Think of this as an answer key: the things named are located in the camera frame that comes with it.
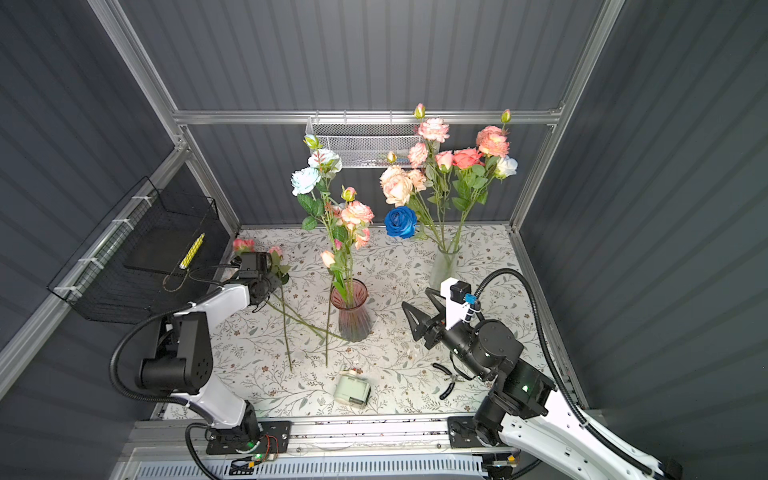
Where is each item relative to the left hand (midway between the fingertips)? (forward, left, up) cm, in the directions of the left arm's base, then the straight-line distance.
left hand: (268, 281), depth 96 cm
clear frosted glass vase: (0, -57, +5) cm, 58 cm away
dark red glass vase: (-14, -28, -4) cm, 31 cm away
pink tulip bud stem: (-11, -24, +23) cm, 35 cm away
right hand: (-26, -44, +26) cm, 57 cm away
